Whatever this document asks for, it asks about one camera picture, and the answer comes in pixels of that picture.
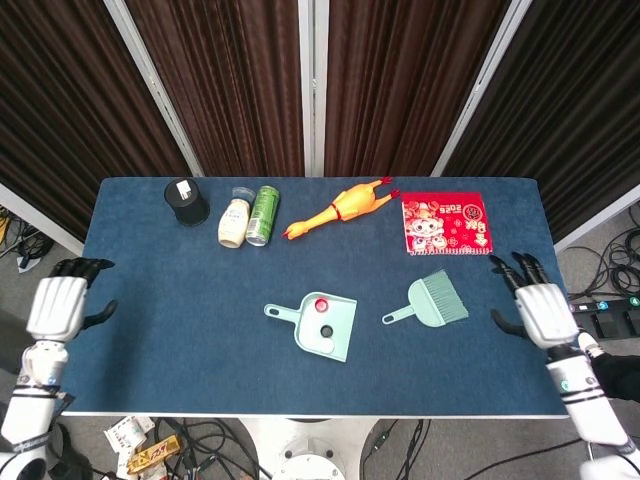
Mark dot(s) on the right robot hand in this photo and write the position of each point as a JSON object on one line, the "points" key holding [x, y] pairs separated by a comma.
{"points": [[545, 312]]}

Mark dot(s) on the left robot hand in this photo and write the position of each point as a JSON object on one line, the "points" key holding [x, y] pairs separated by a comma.
{"points": [[55, 307]]}

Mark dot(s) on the mint green hand brush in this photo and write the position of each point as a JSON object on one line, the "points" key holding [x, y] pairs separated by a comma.
{"points": [[430, 300]]}

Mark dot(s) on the mint green plastic dustpan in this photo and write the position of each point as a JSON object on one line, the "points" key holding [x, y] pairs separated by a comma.
{"points": [[340, 330]]}

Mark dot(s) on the black bottle cap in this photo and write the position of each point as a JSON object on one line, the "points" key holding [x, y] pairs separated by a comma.
{"points": [[327, 330]]}

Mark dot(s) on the white bottle cap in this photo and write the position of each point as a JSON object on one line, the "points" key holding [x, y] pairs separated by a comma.
{"points": [[326, 346]]}

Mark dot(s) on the red bottle cap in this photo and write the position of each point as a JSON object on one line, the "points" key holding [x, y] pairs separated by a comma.
{"points": [[321, 304]]}

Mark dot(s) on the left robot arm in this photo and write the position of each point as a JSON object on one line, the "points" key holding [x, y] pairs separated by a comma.
{"points": [[32, 395]]}

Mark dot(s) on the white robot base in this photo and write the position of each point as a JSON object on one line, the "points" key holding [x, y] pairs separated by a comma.
{"points": [[310, 450]]}

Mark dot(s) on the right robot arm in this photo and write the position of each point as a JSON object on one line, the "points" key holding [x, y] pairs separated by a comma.
{"points": [[585, 395]]}

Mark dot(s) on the red spiral desk calendar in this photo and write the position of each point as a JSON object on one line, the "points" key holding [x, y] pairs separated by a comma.
{"points": [[445, 222]]}

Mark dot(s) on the cream white plastic bottle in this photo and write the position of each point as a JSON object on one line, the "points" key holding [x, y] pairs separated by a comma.
{"points": [[234, 220]]}

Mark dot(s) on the black foot pedal board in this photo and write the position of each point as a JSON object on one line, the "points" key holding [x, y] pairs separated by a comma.
{"points": [[607, 315]]}

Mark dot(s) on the black fabric bundle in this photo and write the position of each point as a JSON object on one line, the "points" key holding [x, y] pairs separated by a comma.
{"points": [[617, 375]]}

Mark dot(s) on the white crumpled paper packets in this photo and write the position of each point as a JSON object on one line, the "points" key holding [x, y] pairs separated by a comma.
{"points": [[127, 432]]}

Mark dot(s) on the blue fabric table cover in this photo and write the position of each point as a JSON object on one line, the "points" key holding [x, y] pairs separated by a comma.
{"points": [[200, 310]]}

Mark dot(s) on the black mesh pen holder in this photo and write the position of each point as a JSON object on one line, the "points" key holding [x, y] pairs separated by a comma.
{"points": [[187, 210]]}

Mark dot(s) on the white slip in pen holder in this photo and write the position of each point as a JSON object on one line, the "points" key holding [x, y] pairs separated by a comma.
{"points": [[184, 190]]}

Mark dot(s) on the gold snack wrapper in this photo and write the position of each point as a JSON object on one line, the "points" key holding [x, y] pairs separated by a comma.
{"points": [[152, 454]]}

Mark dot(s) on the brown pleated curtain panel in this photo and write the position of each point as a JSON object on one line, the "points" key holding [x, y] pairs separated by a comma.
{"points": [[400, 85], [575, 100], [60, 100], [230, 85]]}

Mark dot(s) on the yellow rubber chicken toy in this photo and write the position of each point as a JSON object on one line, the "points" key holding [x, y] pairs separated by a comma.
{"points": [[350, 202]]}

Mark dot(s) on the green drink can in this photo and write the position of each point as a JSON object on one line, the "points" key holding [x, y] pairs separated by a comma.
{"points": [[263, 215]]}

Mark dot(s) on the white partition base rail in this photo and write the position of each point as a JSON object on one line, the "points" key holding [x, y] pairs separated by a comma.
{"points": [[40, 217], [600, 217]]}

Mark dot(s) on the white partition post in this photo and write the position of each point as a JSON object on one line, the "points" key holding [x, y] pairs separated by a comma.
{"points": [[480, 90], [155, 90], [313, 90]]}

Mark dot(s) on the white table frame edge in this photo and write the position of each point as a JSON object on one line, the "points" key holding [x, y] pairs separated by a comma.
{"points": [[320, 416]]}

